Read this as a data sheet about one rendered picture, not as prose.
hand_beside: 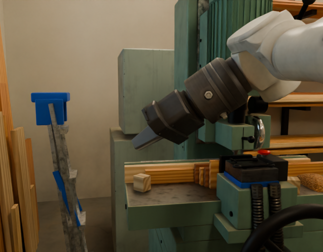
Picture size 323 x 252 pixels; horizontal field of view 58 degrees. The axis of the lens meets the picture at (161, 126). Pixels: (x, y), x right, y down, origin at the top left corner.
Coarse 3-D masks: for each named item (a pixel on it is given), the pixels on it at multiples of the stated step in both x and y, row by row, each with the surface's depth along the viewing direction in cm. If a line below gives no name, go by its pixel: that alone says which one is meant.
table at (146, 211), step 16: (128, 192) 77; (144, 192) 77; (160, 192) 77; (176, 192) 77; (192, 192) 77; (208, 192) 77; (304, 192) 77; (320, 192) 77; (128, 208) 68; (144, 208) 69; (160, 208) 69; (176, 208) 70; (192, 208) 71; (208, 208) 71; (128, 224) 69; (144, 224) 69; (160, 224) 70; (176, 224) 71; (192, 224) 71; (224, 224) 66; (240, 240) 63
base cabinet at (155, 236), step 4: (156, 228) 104; (148, 232) 130; (152, 232) 113; (156, 232) 103; (160, 232) 95; (148, 236) 130; (152, 236) 114; (156, 236) 102; (160, 236) 95; (148, 240) 130; (152, 240) 114; (156, 240) 103; (160, 240) 93; (148, 244) 131; (152, 244) 114; (156, 244) 103; (160, 244) 95; (164, 244) 88; (148, 248) 131; (152, 248) 114; (156, 248) 103; (160, 248) 94; (164, 248) 87
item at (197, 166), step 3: (195, 165) 84; (198, 165) 84; (201, 165) 85; (204, 165) 85; (207, 165) 85; (195, 168) 84; (198, 168) 85; (195, 171) 85; (198, 171) 85; (195, 174) 85; (198, 174) 85; (195, 177) 85; (198, 177) 85; (195, 180) 85; (198, 180) 85
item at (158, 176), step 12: (168, 168) 86; (180, 168) 86; (192, 168) 86; (288, 168) 91; (300, 168) 92; (312, 168) 92; (156, 180) 85; (168, 180) 85; (180, 180) 86; (192, 180) 86
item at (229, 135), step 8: (216, 128) 94; (224, 128) 87; (232, 128) 82; (240, 128) 83; (248, 128) 83; (216, 136) 94; (224, 136) 88; (232, 136) 83; (240, 136) 83; (224, 144) 88; (232, 144) 83; (240, 144) 83; (248, 144) 84
